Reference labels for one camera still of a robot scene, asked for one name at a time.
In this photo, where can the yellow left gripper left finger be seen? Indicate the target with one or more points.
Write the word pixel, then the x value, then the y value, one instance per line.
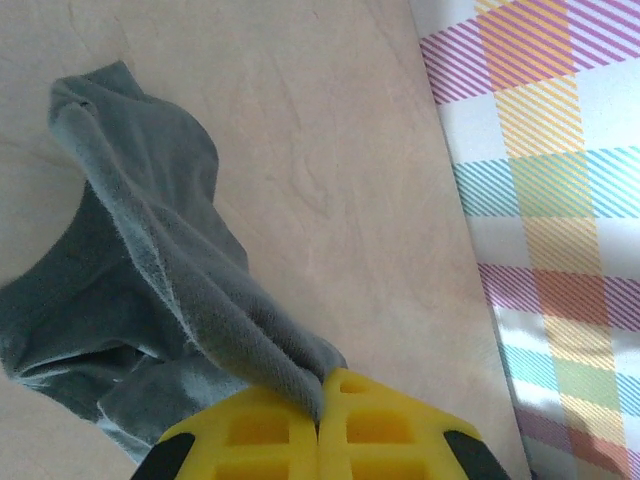
pixel 250 440

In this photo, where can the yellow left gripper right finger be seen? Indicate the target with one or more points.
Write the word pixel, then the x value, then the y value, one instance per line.
pixel 400 440

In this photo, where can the grey t-shirt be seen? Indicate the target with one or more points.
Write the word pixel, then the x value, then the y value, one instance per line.
pixel 150 260

